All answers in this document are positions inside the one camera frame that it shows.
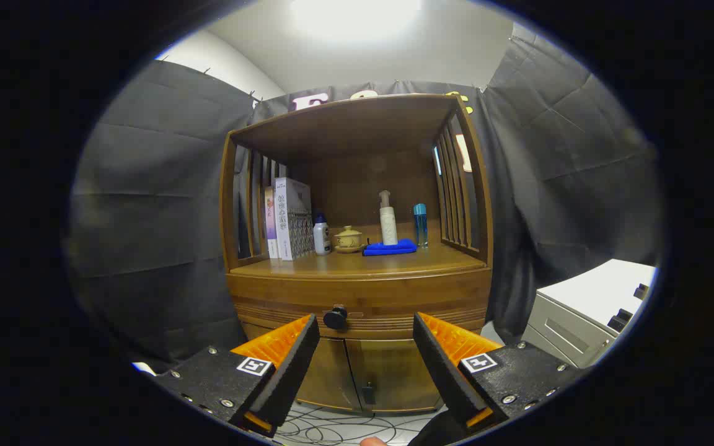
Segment black floor cables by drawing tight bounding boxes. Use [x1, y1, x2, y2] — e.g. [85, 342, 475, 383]
[276, 403, 451, 446]

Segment yellow ceramic lidded teacup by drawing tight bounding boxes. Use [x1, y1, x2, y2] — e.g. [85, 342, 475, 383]
[334, 225, 367, 254]

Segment wooden countertop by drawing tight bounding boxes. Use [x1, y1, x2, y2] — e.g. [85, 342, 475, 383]
[230, 245, 488, 279]

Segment black backdrop cloth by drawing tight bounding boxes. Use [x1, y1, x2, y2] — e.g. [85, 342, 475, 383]
[66, 25, 664, 372]

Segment white bottle with blue cap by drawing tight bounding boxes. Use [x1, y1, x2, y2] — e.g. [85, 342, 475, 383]
[313, 214, 332, 256]

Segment white pump bottle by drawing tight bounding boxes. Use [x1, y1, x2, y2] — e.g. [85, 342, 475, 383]
[378, 190, 399, 247]

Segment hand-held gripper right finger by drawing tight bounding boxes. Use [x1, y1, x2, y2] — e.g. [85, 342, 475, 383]
[412, 312, 582, 435]

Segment brown wooden cabinet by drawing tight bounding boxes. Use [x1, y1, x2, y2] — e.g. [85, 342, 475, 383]
[219, 93, 494, 414]

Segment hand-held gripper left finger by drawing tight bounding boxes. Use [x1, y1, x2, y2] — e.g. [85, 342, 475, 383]
[154, 313, 321, 438]

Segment wooden cabinet door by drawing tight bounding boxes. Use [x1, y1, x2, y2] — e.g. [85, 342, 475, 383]
[295, 336, 364, 414]
[345, 338, 446, 414]

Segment white patterned book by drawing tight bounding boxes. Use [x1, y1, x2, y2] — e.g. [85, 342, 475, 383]
[275, 177, 315, 261]

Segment brown wooden drawer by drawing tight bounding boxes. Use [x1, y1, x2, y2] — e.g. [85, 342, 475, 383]
[228, 276, 493, 340]

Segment white metal filing cabinet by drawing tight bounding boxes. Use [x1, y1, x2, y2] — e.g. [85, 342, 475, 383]
[521, 259, 658, 369]

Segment blue folded cloth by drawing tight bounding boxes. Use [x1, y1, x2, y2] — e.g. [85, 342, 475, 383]
[363, 238, 418, 257]

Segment thin purple book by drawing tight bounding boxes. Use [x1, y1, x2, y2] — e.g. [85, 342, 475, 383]
[263, 186, 280, 260]

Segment clear blue bottle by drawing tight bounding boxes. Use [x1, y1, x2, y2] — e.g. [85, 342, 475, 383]
[413, 203, 429, 249]

